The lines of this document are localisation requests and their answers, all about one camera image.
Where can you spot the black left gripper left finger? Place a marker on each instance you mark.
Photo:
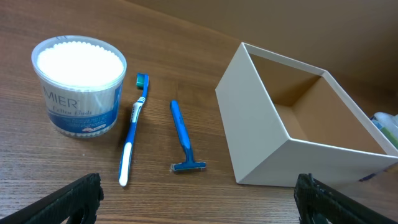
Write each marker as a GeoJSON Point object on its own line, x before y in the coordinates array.
{"type": "Point", "coordinates": [75, 203]}

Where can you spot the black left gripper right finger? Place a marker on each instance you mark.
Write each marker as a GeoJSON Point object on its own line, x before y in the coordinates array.
{"type": "Point", "coordinates": [318, 203]}

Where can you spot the clear spray bottle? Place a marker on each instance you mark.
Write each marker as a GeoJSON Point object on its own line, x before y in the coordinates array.
{"type": "Point", "coordinates": [387, 124]}

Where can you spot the blue disposable razor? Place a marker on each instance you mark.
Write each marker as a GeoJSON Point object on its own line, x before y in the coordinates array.
{"type": "Point", "coordinates": [189, 163]}

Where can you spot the cotton swab tub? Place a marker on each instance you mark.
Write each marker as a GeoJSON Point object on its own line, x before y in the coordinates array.
{"type": "Point", "coordinates": [81, 79]}

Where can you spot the blue white toothbrush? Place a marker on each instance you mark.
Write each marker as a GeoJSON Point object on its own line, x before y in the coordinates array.
{"type": "Point", "coordinates": [142, 83]}

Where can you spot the white cardboard box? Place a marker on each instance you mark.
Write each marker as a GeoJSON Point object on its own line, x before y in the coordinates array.
{"type": "Point", "coordinates": [283, 117]}

